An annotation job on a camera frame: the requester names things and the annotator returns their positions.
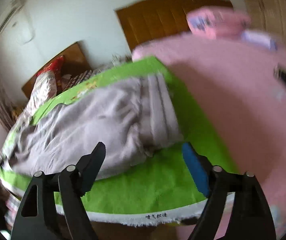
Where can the pink bed sheet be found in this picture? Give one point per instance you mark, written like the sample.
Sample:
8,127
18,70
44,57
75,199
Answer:
234,83

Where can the white wall air conditioner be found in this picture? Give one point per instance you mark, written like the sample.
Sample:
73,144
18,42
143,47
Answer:
13,15

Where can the lilac knit pants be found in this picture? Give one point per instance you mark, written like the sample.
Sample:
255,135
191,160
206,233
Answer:
132,117

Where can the large brown wooden headboard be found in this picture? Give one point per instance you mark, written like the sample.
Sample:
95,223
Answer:
147,20

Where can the red patterned pillow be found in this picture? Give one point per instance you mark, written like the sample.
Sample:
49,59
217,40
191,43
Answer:
55,67

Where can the red plaid blanket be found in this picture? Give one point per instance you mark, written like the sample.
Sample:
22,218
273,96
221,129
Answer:
76,80

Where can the small brown wooden headboard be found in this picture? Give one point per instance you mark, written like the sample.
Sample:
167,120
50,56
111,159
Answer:
75,63

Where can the pink floral comforter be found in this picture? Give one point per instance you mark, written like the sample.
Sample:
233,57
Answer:
44,89

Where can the green printed bed sheet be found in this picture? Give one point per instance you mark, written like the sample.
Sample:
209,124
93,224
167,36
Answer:
161,189

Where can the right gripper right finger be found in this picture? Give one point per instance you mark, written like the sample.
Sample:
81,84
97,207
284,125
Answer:
250,218

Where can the folded pink quilt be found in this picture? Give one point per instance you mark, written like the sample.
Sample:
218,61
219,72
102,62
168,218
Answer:
217,22

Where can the lavender white pillow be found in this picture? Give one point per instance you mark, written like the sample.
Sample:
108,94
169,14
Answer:
259,38

